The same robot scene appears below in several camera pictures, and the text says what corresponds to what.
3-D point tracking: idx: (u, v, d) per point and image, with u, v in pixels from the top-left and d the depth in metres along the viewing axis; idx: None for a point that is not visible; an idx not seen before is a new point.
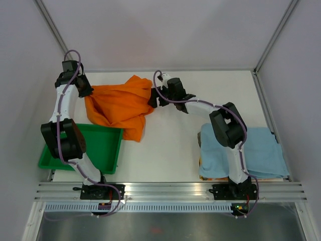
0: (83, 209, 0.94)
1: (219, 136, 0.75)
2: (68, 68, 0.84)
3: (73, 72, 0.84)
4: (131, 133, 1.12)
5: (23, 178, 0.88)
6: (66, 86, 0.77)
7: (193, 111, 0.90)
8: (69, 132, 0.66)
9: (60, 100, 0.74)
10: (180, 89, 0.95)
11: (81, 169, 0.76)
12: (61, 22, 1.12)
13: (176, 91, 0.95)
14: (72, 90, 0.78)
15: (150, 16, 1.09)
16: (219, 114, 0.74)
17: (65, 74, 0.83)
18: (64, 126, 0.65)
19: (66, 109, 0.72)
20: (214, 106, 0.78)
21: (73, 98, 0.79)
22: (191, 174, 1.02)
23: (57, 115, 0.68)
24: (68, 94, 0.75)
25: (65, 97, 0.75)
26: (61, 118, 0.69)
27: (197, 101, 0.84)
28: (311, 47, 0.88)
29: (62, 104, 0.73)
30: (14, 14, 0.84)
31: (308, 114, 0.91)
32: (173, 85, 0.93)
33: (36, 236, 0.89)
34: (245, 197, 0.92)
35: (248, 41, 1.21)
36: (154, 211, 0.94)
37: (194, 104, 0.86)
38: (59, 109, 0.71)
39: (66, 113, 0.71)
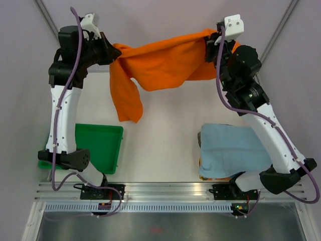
0: (83, 209, 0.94)
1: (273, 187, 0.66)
2: (67, 47, 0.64)
3: (74, 52, 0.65)
4: (132, 114, 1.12)
5: (23, 178, 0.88)
6: (63, 94, 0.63)
7: (251, 123, 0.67)
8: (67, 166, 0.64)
9: (56, 117, 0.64)
10: (252, 74, 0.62)
11: (81, 176, 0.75)
12: (60, 22, 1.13)
13: (244, 77, 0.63)
14: (70, 98, 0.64)
15: (150, 16, 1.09)
16: (297, 178, 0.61)
17: (64, 54, 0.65)
18: (62, 159, 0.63)
19: (64, 135, 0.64)
20: (295, 160, 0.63)
21: (74, 105, 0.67)
22: (191, 173, 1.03)
23: (54, 147, 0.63)
24: (65, 106, 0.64)
25: (62, 113, 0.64)
26: (58, 149, 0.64)
27: (275, 125, 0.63)
28: (311, 47, 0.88)
29: (59, 123, 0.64)
30: (14, 14, 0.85)
31: (308, 114, 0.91)
32: (248, 68, 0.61)
33: (36, 237, 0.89)
34: (245, 197, 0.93)
35: (248, 41, 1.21)
36: (154, 211, 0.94)
37: (266, 124, 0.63)
38: (56, 134, 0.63)
39: (64, 141, 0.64)
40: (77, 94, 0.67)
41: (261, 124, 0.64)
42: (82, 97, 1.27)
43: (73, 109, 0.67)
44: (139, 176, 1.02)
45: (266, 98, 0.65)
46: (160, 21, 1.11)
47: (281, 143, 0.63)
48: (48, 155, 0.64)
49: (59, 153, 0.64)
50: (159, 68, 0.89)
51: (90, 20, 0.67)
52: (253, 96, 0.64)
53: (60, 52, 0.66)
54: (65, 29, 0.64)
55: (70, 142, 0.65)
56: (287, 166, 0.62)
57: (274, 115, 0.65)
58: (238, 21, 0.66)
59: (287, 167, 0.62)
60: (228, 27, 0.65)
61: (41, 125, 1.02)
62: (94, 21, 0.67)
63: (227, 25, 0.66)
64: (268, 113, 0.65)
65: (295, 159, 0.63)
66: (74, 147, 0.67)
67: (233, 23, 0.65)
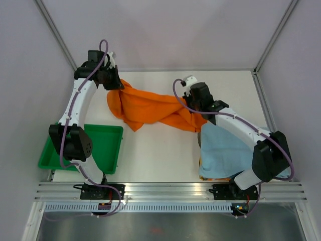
0: (83, 209, 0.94)
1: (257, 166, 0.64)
2: (92, 58, 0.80)
3: (97, 63, 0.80)
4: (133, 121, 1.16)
5: (23, 177, 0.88)
6: (84, 83, 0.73)
7: (221, 125, 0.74)
8: (75, 139, 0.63)
9: (74, 99, 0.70)
10: (206, 95, 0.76)
11: (83, 169, 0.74)
12: (61, 22, 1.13)
13: (200, 97, 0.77)
14: (90, 88, 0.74)
15: (151, 16, 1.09)
16: (267, 147, 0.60)
17: (89, 64, 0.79)
18: (72, 131, 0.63)
19: (77, 112, 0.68)
20: (259, 133, 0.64)
21: (90, 97, 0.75)
22: (191, 173, 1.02)
23: (67, 119, 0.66)
24: (84, 91, 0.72)
25: (81, 95, 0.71)
26: (69, 123, 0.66)
27: (233, 116, 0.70)
28: (311, 47, 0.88)
29: (75, 103, 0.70)
30: (14, 14, 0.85)
31: (309, 114, 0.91)
32: (198, 90, 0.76)
33: (36, 236, 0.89)
34: (245, 197, 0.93)
35: (248, 41, 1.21)
36: (154, 211, 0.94)
37: (227, 119, 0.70)
38: (71, 111, 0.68)
39: (76, 117, 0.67)
40: (93, 89, 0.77)
41: (224, 120, 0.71)
42: None
43: (88, 98, 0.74)
44: (139, 176, 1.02)
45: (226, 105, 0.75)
46: (160, 22, 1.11)
47: (244, 126, 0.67)
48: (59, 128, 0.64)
49: (70, 126, 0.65)
50: (143, 109, 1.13)
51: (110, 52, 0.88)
52: (215, 106, 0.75)
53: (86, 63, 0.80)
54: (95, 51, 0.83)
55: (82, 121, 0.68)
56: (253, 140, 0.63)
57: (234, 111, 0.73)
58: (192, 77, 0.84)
59: (254, 142, 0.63)
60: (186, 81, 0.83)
61: (41, 125, 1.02)
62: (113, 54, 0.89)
63: (185, 80, 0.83)
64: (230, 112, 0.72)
65: (259, 133, 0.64)
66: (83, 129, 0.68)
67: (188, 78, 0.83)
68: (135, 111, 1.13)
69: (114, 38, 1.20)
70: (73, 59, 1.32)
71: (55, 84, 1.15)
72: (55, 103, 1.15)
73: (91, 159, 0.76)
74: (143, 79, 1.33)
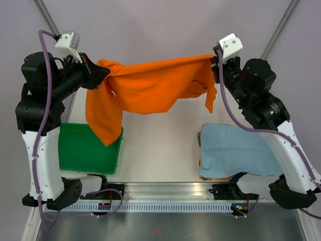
0: (83, 209, 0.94)
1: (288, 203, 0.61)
2: (34, 83, 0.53)
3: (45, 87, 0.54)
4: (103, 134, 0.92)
5: (23, 178, 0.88)
6: (37, 142, 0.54)
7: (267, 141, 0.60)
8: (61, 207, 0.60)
9: (36, 167, 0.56)
10: (266, 89, 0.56)
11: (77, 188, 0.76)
12: (60, 22, 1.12)
13: (258, 90, 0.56)
14: (47, 143, 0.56)
15: (151, 16, 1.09)
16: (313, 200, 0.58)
17: (34, 91, 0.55)
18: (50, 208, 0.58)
19: (47, 183, 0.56)
20: (313, 181, 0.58)
21: (54, 143, 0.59)
22: (191, 174, 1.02)
23: (38, 196, 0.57)
24: (42, 154, 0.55)
25: (40, 160, 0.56)
26: (43, 197, 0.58)
27: (294, 145, 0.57)
28: (311, 47, 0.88)
29: (38, 171, 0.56)
30: (14, 14, 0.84)
31: (309, 114, 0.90)
32: (262, 80, 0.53)
33: (36, 237, 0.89)
34: (245, 197, 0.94)
35: (249, 41, 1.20)
36: (154, 211, 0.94)
37: (285, 143, 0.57)
38: (38, 184, 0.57)
39: (48, 190, 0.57)
40: (54, 131, 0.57)
41: (281, 144, 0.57)
42: (81, 97, 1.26)
43: (52, 146, 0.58)
44: (139, 175, 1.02)
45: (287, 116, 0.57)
46: (160, 21, 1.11)
47: (301, 165, 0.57)
48: (34, 203, 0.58)
49: (45, 201, 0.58)
50: (149, 90, 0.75)
51: (67, 42, 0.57)
52: (274, 113, 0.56)
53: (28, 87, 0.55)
54: (29, 61, 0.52)
55: (56, 186, 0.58)
56: (304, 188, 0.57)
57: (293, 133, 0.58)
58: (234, 39, 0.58)
59: (304, 188, 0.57)
60: (225, 48, 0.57)
61: None
62: (71, 43, 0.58)
63: (224, 46, 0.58)
64: (289, 132, 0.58)
65: (313, 180, 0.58)
66: (60, 188, 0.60)
67: (229, 43, 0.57)
68: (139, 96, 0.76)
69: (114, 38, 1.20)
70: None
71: None
72: None
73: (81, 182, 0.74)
74: None
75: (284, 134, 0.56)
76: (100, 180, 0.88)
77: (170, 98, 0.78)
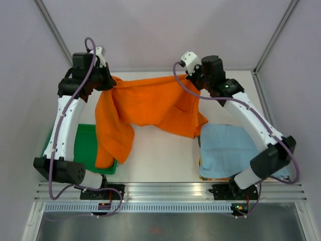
0: (83, 209, 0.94)
1: (257, 167, 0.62)
2: (78, 65, 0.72)
3: (85, 71, 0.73)
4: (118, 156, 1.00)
5: (23, 178, 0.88)
6: (69, 103, 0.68)
7: (231, 111, 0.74)
8: (64, 175, 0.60)
9: (60, 124, 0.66)
10: (219, 71, 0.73)
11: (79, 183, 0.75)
12: (61, 22, 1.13)
13: (213, 72, 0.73)
14: (76, 107, 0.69)
15: (151, 16, 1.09)
16: (276, 152, 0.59)
17: (75, 72, 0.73)
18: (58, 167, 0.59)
19: (64, 141, 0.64)
20: (271, 135, 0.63)
21: (77, 117, 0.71)
22: (191, 174, 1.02)
23: (52, 151, 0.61)
24: (70, 114, 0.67)
25: (66, 119, 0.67)
26: (55, 155, 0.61)
27: (248, 108, 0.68)
28: (310, 48, 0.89)
29: (60, 129, 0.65)
30: (14, 14, 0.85)
31: (309, 114, 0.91)
32: (211, 64, 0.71)
33: (36, 237, 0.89)
34: (245, 197, 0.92)
35: (248, 42, 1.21)
36: (154, 211, 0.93)
37: (241, 108, 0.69)
38: (56, 140, 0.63)
39: (63, 148, 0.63)
40: (81, 106, 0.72)
41: (237, 109, 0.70)
42: None
43: (75, 119, 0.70)
44: (139, 175, 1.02)
45: (240, 88, 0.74)
46: (160, 22, 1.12)
47: (258, 123, 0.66)
48: (44, 164, 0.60)
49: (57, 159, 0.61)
50: (140, 102, 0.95)
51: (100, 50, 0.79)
52: (229, 86, 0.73)
53: (72, 71, 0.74)
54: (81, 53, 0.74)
55: (68, 150, 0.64)
56: (264, 140, 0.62)
57: (249, 101, 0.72)
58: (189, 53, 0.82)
59: (265, 143, 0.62)
60: (185, 60, 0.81)
61: (41, 125, 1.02)
62: (102, 52, 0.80)
63: (184, 59, 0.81)
64: (243, 99, 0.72)
65: (272, 135, 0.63)
66: (70, 158, 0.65)
67: (187, 56, 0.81)
68: (131, 106, 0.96)
69: (114, 39, 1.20)
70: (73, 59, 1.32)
71: (55, 84, 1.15)
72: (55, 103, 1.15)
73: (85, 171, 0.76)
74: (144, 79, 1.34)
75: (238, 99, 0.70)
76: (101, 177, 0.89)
77: (157, 111, 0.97)
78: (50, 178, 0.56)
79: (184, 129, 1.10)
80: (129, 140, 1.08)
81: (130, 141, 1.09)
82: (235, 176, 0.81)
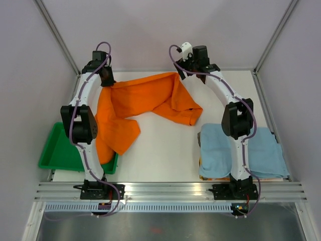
0: (83, 209, 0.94)
1: (225, 125, 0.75)
2: (96, 57, 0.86)
3: (101, 62, 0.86)
4: (118, 143, 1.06)
5: (23, 177, 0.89)
6: (91, 75, 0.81)
7: (209, 85, 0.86)
8: (85, 118, 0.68)
9: (83, 86, 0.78)
10: (204, 56, 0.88)
11: (86, 157, 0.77)
12: (61, 23, 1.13)
13: (196, 56, 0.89)
14: (96, 79, 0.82)
15: (151, 16, 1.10)
16: (235, 107, 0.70)
17: (94, 63, 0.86)
18: (81, 111, 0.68)
19: (86, 96, 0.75)
20: (233, 96, 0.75)
21: (95, 88, 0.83)
22: (191, 174, 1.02)
23: (77, 100, 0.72)
24: (92, 82, 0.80)
25: (88, 84, 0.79)
26: (79, 104, 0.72)
27: (219, 79, 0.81)
28: (310, 47, 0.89)
29: (84, 90, 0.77)
30: (14, 14, 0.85)
31: (308, 114, 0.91)
32: (197, 50, 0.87)
33: (36, 237, 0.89)
34: (245, 197, 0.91)
35: (248, 41, 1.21)
36: (154, 211, 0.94)
37: (214, 80, 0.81)
38: (80, 95, 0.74)
39: (86, 100, 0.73)
40: (98, 82, 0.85)
41: (212, 81, 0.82)
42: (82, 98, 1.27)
43: (94, 89, 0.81)
44: (139, 175, 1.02)
45: (217, 68, 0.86)
46: (160, 22, 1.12)
47: (224, 88, 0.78)
48: (69, 109, 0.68)
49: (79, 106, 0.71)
50: (134, 96, 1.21)
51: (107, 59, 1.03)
52: (208, 68, 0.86)
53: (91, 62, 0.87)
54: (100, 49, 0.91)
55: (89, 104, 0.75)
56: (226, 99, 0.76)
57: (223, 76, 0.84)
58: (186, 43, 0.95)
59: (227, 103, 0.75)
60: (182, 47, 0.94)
61: (42, 125, 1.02)
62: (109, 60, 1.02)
63: (181, 46, 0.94)
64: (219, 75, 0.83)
65: (234, 96, 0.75)
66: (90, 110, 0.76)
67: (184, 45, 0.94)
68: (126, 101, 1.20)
69: (114, 39, 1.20)
70: (73, 59, 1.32)
71: (55, 84, 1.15)
72: (55, 103, 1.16)
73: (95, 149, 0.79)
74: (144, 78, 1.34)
75: (214, 74, 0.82)
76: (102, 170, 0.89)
77: (150, 104, 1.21)
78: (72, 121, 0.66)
79: (182, 118, 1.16)
80: (132, 133, 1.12)
81: (134, 136, 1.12)
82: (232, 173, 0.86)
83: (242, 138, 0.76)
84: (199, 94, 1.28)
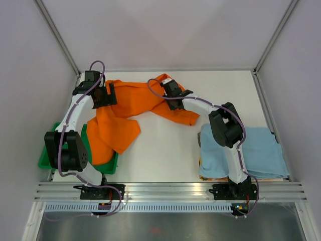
0: (83, 209, 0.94)
1: (218, 136, 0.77)
2: (89, 78, 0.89)
3: (94, 82, 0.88)
4: (118, 143, 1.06)
5: (23, 178, 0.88)
6: (82, 97, 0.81)
7: (190, 108, 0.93)
8: (71, 144, 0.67)
9: (72, 110, 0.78)
10: (175, 87, 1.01)
11: (81, 176, 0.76)
12: (61, 22, 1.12)
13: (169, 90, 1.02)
14: (87, 101, 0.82)
15: (150, 17, 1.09)
16: (218, 114, 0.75)
17: (86, 83, 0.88)
18: (67, 138, 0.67)
19: (75, 120, 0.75)
20: (213, 106, 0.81)
21: (86, 110, 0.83)
22: (191, 174, 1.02)
23: (64, 125, 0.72)
24: (82, 104, 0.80)
25: (78, 107, 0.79)
26: (66, 129, 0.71)
27: (195, 98, 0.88)
28: (310, 48, 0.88)
29: (72, 113, 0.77)
30: (14, 14, 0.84)
31: (308, 115, 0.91)
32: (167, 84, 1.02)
33: (36, 237, 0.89)
34: (245, 197, 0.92)
35: (249, 41, 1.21)
36: (154, 211, 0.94)
37: (191, 101, 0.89)
38: (68, 119, 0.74)
39: (73, 124, 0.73)
40: (89, 104, 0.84)
41: (189, 102, 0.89)
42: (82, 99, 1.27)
43: (84, 111, 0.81)
44: (139, 176, 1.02)
45: (189, 91, 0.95)
46: (160, 22, 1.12)
47: (202, 104, 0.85)
48: (54, 135, 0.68)
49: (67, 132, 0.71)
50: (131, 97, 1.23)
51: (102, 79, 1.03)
52: (182, 93, 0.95)
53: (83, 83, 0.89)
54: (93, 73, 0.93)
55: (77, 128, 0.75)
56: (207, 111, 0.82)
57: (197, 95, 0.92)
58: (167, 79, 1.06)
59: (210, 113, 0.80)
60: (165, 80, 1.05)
61: (41, 125, 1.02)
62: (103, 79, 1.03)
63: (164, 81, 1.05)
64: (194, 95, 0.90)
65: (213, 105, 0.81)
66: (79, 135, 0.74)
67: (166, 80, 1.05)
68: (124, 102, 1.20)
69: (114, 39, 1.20)
70: (73, 59, 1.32)
71: (55, 84, 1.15)
72: (55, 103, 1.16)
73: (88, 165, 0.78)
74: (144, 79, 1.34)
75: (189, 96, 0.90)
76: (100, 174, 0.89)
77: (149, 104, 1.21)
78: (60, 148, 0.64)
79: (182, 119, 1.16)
80: (131, 133, 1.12)
81: (133, 136, 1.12)
82: (230, 176, 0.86)
83: (236, 145, 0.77)
84: (200, 94, 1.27)
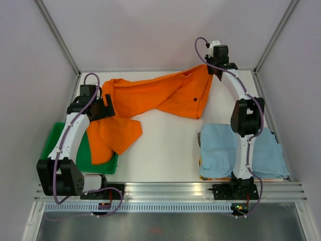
0: (83, 209, 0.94)
1: (233, 122, 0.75)
2: (84, 93, 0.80)
3: (90, 97, 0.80)
4: (117, 144, 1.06)
5: (23, 178, 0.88)
6: (76, 117, 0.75)
7: (224, 82, 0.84)
8: (65, 174, 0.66)
9: (66, 132, 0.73)
10: (224, 54, 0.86)
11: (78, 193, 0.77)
12: (60, 22, 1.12)
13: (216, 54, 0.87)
14: (83, 121, 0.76)
15: (150, 17, 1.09)
16: (246, 104, 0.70)
17: (82, 99, 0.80)
18: (61, 168, 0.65)
19: (69, 144, 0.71)
20: (246, 94, 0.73)
21: (82, 129, 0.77)
22: (191, 174, 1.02)
23: (57, 151, 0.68)
24: (76, 125, 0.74)
25: (72, 129, 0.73)
26: (60, 156, 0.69)
27: (235, 76, 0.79)
28: (310, 47, 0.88)
29: (67, 137, 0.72)
30: (14, 14, 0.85)
31: (309, 114, 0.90)
32: (217, 48, 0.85)
33: (36, 237, 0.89)
34: (245, 197, 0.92)
35: (249, 41, 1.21)
36: (154, 211, 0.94)
37: (230, 77, 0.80)
38: (62, 144, 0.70)
39: (68, 150, 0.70)
40: (86, 122, 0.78)
41: (227, 77, 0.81)
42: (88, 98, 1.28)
43: (79, 132, 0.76)
44: (139, 176, 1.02)
45: (235, 67, 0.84)
46: (160, 21, 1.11)
47: (237, 85, 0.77)
48: (47, 163, 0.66)
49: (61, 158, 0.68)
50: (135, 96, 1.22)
51: None
52: (226, 65, 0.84)
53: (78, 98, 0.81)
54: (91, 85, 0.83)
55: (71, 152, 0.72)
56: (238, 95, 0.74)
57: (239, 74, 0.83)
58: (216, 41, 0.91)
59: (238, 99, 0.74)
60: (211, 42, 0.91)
61: (41, 125, 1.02)
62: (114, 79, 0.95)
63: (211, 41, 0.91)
64: (236, 73, 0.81)
65: (246, 93, 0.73)
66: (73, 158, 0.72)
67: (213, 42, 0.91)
68: (126, 101, 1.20)
69: (114, 39, 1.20)
70: (73, 59, 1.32)
71: (55, 83, 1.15)
72: (55, 103, 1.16)
73: None
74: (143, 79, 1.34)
75: (230, 71, 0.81)
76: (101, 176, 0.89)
77: (149, 104, 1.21)
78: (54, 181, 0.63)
79: (189, 112, 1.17)
80: (131, 134, 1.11)
81: (133, 137, 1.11)
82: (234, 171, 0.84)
83: (248, 137, 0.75)
84: None
